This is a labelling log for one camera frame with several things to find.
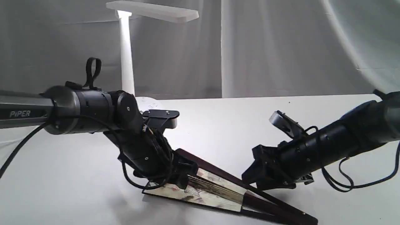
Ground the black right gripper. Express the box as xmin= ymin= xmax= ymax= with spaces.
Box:
xmin=242 ymin=131 xmax=332 ymax=191

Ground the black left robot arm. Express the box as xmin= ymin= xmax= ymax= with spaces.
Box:
xmin=0 ymin=86 xmax=198 ymax=190

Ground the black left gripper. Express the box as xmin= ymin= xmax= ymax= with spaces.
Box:
xmin=103 ymin=91 xmax=198 ymax=189

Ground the white desk lamp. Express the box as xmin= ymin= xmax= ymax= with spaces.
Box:
xmin=106 ymin=0 xmax=199 ymax=113

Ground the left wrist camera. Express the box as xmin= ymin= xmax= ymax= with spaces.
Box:
xmin=142 ymin=109 xmax=180 ymax=133

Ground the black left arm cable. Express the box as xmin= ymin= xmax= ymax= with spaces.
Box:
xmin=0 ymin=57 xmax=175 ymax=190

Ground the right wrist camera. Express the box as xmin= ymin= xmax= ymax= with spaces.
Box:
xmin=269 ymin=111 xmax=306 ymax=139

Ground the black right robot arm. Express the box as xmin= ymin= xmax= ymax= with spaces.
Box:
xmin=241 ymin=90 xmax=400 ymax=193

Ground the grey backdrop curtain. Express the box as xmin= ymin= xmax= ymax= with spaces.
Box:
xmin=0 ymin=0 xmax=399 ymax=99

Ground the painted folding paper fan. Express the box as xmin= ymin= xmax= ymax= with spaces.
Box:
xmin=143 ymin=149 xmax=318 ymax=225

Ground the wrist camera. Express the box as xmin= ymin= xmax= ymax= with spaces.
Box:
xmin=269 ymin=111 xmax=306 ymax=139
xmin=142 ymin=109 xmax=180 ymax=133

